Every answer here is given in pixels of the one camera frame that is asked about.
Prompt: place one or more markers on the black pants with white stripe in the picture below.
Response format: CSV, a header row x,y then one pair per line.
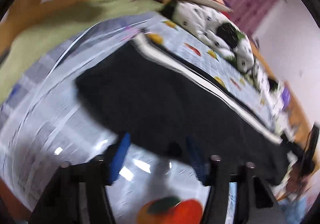
x,y
161,100

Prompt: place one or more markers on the wooden bed frame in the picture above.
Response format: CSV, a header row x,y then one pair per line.
x,y
286,43

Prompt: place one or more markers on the purple plush toy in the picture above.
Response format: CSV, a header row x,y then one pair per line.
x,y
286,97

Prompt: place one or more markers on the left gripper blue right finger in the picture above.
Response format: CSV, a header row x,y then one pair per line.
x,y
254,202

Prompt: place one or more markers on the white floral quilt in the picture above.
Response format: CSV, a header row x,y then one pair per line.
x,y
215,30

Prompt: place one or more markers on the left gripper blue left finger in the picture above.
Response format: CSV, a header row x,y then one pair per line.
x,y
60,200

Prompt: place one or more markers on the fruit print plastic bed cover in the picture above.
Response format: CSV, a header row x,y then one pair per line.
x,y
44,123

